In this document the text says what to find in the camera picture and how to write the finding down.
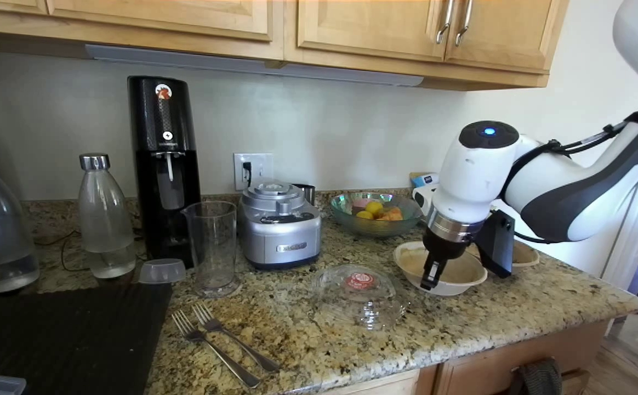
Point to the clear glass pitcher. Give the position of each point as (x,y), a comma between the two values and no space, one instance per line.
(212,244)

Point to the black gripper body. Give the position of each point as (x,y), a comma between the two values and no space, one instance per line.
(446,246)

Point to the black soda maker machine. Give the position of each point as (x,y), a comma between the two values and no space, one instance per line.
(166,175)

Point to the beige paper bowl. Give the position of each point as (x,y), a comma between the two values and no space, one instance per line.
(465,275)

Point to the wooden drawer front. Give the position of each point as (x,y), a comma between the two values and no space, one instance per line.
(522,352)

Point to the wide wooden upper cabinet door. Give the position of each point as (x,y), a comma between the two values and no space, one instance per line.
(156,13)

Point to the silver food processor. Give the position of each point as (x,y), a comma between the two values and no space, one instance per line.
(280,230)

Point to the small clear plastic lid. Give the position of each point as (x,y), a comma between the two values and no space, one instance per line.
(162,273)

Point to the white wall outlet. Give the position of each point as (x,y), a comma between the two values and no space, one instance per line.
(252,169)

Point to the silver metal fork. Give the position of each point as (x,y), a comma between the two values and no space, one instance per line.
(237,340)
(219,353)

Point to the dark grey towel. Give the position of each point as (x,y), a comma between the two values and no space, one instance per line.
(535,377)

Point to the orange fruit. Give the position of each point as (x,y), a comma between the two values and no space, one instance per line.
(391,213)

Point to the clear glass bottle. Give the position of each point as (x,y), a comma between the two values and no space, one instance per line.
(105,220)

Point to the black dish mat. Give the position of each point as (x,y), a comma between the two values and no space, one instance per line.
(62,340)

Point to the yellow lemon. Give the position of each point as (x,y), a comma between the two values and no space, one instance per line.
(364,215)

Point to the glass fruit bowl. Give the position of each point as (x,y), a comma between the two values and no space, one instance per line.
(348,220)

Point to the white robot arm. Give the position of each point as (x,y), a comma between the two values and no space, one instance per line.
(550,182)

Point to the small glass bowl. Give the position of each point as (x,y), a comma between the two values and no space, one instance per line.
(359,288)

